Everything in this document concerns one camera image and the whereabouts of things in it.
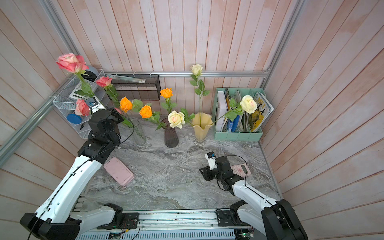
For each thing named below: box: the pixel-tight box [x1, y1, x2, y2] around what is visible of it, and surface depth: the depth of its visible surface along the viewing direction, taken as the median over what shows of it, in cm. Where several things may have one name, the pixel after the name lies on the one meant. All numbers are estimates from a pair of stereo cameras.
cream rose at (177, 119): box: [167, 108, 195, 130], surface depth 71 cm
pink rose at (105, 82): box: [95, 76, 140, 141], surface depth 80 cm
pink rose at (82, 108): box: [74, 99, 90, 117], surface depth 67 cm
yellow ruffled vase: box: [192, 112, 214, 146], surface depth 94 cm
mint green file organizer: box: [212, 87, 266, 141], surface depth 100 cm
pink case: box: [103, 157, 135, 187], surface depth 88 cm
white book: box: [216, 90, 228, 132], surface depth 97 cm
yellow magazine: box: [250, 91, 275, 133], surface depth 98 cm
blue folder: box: [227, 115, 240, 132], surface depth 98 cm
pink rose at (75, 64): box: [56, 53, 95, 98], surface depth 47 cm
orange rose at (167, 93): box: [160, 88, 177, 114], surface depth 85 cm
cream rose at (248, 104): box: [212, 95, 258, 125], surface depth 68 cm
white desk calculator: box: [69, 79, 97, 100], surface depth 76 cm
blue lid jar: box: [66, 113, 83, 124], surface depth 78 cm
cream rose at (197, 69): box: [189, 63, 211, 127], surface depth 88 cm
